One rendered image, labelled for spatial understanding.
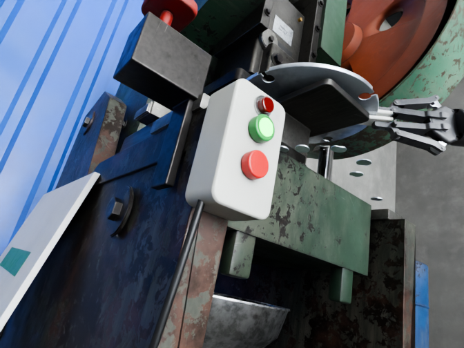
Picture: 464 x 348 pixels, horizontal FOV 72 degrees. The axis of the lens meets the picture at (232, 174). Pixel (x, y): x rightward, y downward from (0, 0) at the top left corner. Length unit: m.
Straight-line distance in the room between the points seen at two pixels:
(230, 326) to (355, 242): 0.29
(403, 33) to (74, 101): 1.46
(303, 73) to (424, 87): 0.52
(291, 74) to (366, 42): 0.70
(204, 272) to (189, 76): 0.23
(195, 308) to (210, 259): 0.05
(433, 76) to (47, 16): 1.73
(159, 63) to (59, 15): 1.62
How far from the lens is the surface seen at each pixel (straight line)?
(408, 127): 0.73
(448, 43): 1.05
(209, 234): 0.34
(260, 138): 0.32
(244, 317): 0.58
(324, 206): 0.60
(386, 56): 1.18
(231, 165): 0.30
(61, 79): 1.88
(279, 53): 0.79
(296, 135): 0.66
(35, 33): 1.96
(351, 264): 0.66
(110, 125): 0.90
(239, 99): 0.33
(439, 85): 1.08
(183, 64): 0.42
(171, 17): 0.48
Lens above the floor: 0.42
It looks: 19 degrees up
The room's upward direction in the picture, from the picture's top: 12 degrees clockwise
